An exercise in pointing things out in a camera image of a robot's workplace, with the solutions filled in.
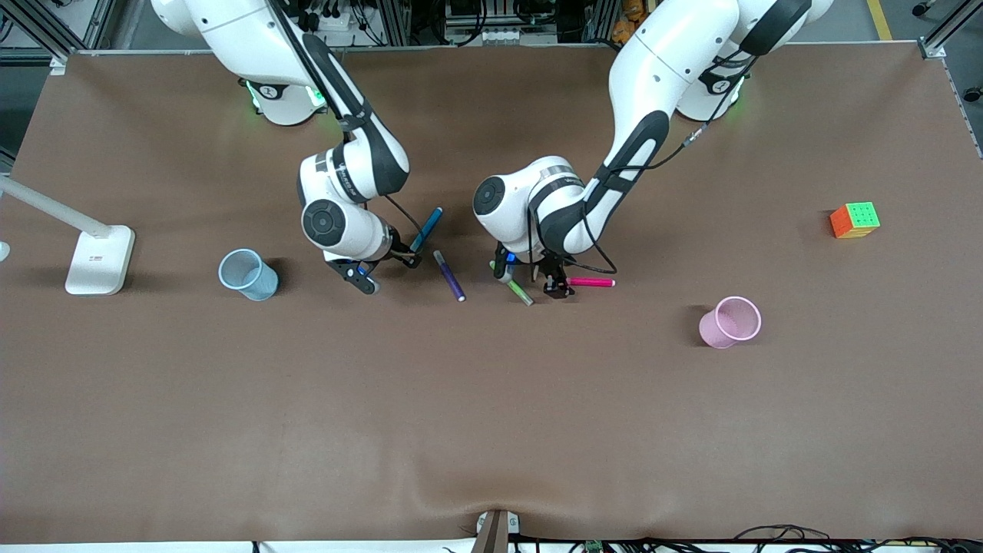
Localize blue mesh cup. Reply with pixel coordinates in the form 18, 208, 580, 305
218, 248, 280, 302

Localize blue marker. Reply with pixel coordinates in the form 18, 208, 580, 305
409, 207, 444, 254

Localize black cable bundle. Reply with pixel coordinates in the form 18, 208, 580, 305
507, 525, 983, 553

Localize metal table edge bracket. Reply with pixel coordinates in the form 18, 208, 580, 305
470, 509, 521, 553

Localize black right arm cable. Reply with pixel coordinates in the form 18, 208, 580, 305
269, 0, 422, 254

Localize purple marker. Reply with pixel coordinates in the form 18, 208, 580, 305
433, 250, 467, 303

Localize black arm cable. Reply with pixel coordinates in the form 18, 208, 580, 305
528, 46, 761, 276
269, 0, 422, 254

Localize colourful puzzle cube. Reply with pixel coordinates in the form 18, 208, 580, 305
829, 201, 882, 240

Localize pink mesh cup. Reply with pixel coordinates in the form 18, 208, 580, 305
698, 296, 763, 350

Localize orange snack packets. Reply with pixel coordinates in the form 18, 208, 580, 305
612, 0, 655, 44

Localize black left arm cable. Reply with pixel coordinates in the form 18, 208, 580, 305
528, 46, 761, 276

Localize green marker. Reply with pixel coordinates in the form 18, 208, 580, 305
490, 261, 535, 307

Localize white power strip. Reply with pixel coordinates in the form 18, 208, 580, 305
306, 6, 363, 41

